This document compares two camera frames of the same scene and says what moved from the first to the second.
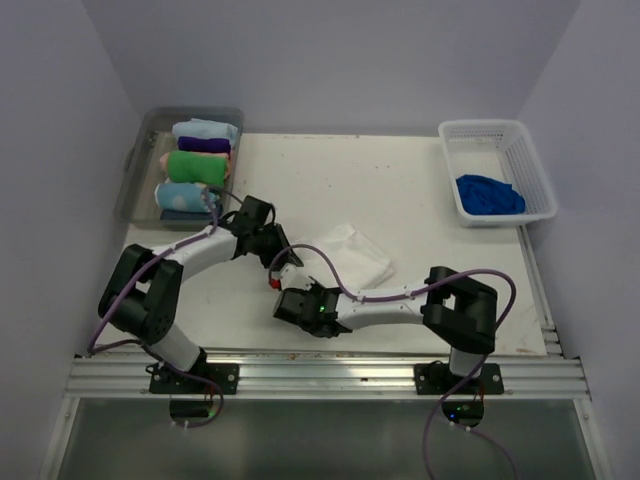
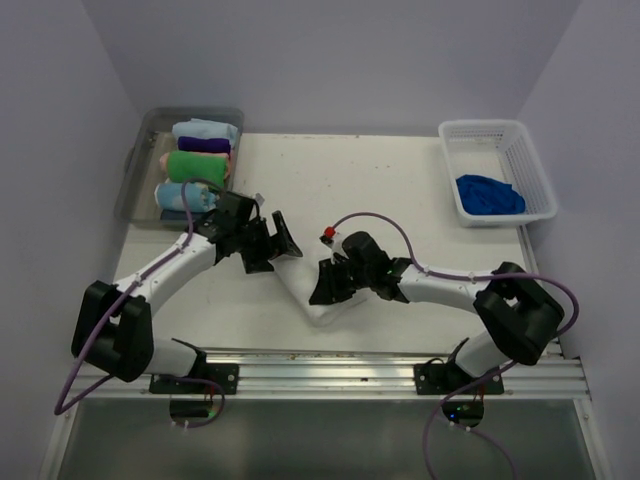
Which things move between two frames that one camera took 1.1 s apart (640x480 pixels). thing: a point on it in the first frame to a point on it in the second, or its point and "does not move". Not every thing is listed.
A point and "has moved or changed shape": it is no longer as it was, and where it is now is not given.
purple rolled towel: x=204 y=144 does not move
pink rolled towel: x=164 y=161 does not move
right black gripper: x=315 y=287 to x=327 y=289
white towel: x=358 y=263 has moved or changed shape
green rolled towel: x=198 y=167 does not move
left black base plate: x=166 y=380 does not move
